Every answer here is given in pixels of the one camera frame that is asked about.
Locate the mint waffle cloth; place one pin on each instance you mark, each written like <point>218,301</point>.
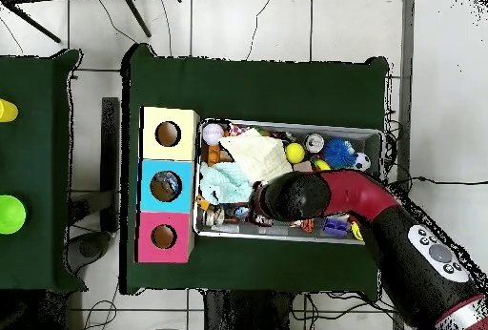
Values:
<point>225,185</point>

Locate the cream waffle cloth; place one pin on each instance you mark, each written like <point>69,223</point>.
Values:
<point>259,158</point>

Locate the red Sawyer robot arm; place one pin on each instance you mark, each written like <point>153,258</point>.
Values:
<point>354,192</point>

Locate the wooden three-hole box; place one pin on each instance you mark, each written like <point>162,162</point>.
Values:
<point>152,147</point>

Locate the shallow clear mesh bin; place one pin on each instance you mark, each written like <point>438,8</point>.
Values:
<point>371,143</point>

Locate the yellow tennis ball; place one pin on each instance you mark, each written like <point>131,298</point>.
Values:
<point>294,153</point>

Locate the white baseball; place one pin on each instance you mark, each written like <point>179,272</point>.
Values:
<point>212,133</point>

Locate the silver-top soda can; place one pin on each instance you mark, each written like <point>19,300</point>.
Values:
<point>314,142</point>

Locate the blue spiky googly-eyed ball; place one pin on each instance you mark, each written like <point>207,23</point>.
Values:
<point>339,153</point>

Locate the dark green tablecloth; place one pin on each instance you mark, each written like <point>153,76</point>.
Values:
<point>248,89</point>
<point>30,154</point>

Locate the black-and-white soccer ball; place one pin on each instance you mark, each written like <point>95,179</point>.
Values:
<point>361,162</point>

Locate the black floor stand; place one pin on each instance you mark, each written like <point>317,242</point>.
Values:
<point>110,154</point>

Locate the grey round floor base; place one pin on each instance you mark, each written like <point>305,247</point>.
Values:
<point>91,248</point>

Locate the grey floor strip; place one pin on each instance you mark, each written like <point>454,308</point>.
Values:
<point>406,40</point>

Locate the black folding stand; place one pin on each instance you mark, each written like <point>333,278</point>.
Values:
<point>135,13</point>

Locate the bright green ball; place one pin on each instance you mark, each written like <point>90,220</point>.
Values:
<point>11,214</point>

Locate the yellow plastic cup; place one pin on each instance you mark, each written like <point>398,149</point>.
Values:
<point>7,110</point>

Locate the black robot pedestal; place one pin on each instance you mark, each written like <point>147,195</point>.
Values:
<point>248,314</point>

